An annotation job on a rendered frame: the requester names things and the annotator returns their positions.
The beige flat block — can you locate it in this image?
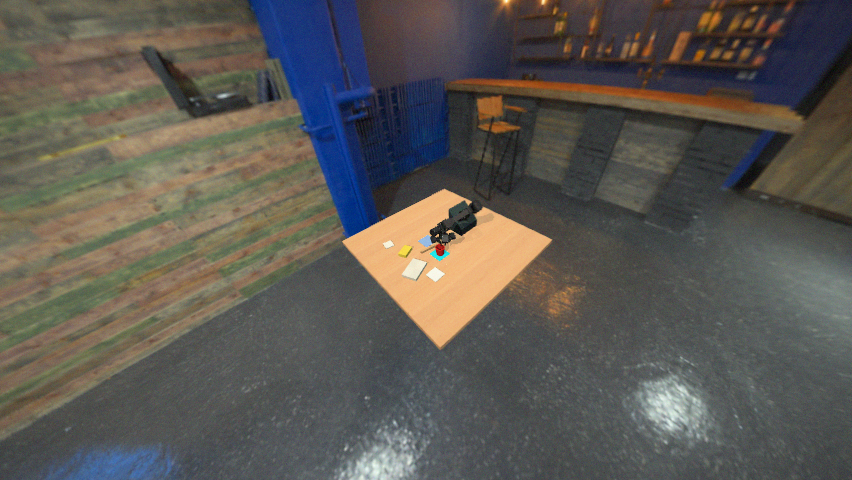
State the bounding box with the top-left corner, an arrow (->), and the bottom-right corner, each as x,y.
402,258 -> 427,281

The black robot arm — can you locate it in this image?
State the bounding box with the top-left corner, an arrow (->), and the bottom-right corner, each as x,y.
429,199 -> 483,243

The white flat rectangular slab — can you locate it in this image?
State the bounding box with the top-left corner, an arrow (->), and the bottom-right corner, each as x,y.
426,267 -> 445,282

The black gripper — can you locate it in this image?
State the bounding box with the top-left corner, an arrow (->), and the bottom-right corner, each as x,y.
430,232 -> 456,246

